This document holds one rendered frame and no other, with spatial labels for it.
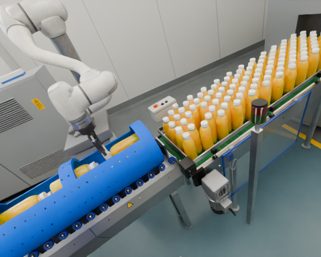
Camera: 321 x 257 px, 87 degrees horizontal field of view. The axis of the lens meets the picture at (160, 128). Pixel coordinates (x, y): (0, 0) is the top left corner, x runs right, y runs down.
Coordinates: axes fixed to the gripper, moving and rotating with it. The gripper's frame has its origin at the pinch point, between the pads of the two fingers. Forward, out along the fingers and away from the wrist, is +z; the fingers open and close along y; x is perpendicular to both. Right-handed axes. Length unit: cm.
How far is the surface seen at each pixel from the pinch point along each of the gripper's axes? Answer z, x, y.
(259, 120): -3, 66, 43
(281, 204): 116, 101, 47
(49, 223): 3.9, -33.7, 18.6
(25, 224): -1.2, -40.1, 16.4
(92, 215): 19.4, -21.6, 15.5
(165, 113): 12, 49, -19
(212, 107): 5, 67, 12
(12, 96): -17, -63, -158
